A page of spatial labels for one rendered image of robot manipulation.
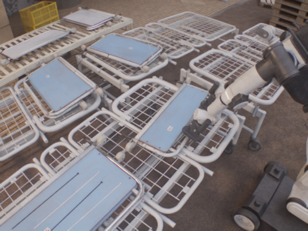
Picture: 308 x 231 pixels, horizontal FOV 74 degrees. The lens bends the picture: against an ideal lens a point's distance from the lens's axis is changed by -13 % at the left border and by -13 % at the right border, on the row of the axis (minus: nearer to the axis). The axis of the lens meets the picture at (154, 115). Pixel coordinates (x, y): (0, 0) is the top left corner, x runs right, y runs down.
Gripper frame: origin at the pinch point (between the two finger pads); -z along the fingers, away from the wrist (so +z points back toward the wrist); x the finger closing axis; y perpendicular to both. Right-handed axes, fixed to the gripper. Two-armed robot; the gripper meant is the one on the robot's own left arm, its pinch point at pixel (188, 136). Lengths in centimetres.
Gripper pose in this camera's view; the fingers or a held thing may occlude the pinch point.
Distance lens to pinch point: 147.1
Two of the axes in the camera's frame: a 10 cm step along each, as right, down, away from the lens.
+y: 5.2, -5.8, 6.3
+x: 7.9, 6.0, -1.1
